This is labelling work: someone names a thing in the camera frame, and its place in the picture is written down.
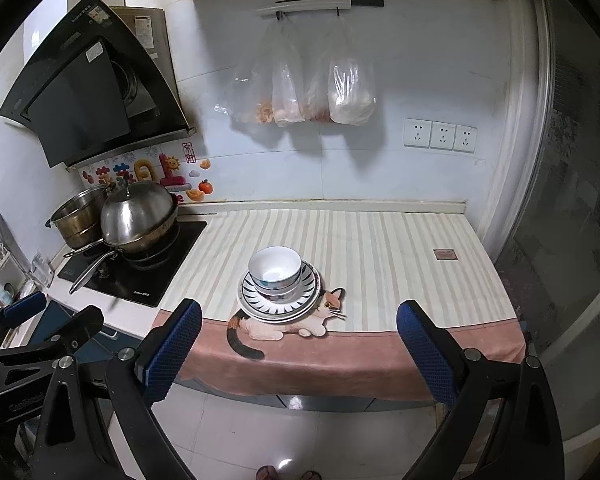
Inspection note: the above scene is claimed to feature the clear plastic bag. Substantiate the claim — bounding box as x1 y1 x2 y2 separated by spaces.
302 25 338 124
214 22 281 125
271 25 307 128
327 19 377 127

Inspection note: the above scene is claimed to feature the black cooktop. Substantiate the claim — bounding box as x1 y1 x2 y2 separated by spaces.
56 220 208 308

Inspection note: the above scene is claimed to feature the clear plastic container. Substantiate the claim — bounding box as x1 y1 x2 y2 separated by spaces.
29 254 55 287

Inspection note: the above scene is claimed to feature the frosted glass sliding door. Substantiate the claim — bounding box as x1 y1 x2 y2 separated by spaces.
482 0 600 458

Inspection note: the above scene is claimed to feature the white wall hook rail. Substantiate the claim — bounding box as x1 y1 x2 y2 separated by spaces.
257 0 385 22

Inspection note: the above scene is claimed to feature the white plate black rim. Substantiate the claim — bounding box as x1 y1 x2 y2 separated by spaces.
236 267 325 324

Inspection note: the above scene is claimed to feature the striped cat mat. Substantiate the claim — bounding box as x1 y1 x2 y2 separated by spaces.
152 207 527 402

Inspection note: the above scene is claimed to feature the colourful wall sticker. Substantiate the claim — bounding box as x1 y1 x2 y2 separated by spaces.
80 141 214 204

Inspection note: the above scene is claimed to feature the white dotted bowl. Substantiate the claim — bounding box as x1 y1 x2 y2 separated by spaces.
247 246 302 295

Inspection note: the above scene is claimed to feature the steel pot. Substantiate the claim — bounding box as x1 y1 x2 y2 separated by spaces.
45 185 112 251

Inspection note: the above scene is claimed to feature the steel wok with lid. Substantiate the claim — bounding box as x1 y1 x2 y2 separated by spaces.
62 210 182 296

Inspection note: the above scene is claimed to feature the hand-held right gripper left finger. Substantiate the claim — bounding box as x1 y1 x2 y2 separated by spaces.
32 298 203 480

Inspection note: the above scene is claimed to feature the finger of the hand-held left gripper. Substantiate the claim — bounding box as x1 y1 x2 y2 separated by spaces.
0 305 105 376
0 291 48 348

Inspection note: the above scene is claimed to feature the blue leaf pattern plate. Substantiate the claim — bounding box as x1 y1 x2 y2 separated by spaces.
241 259 322 313

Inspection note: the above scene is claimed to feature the black range hood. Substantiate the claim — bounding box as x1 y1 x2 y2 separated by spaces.
0 0 197 170

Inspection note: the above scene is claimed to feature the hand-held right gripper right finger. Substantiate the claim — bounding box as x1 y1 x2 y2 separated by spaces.
396 300 566 480

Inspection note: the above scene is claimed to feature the white wall socket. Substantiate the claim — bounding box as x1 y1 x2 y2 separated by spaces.
429 120 456 151
404 117 433 149
453 124 480 154

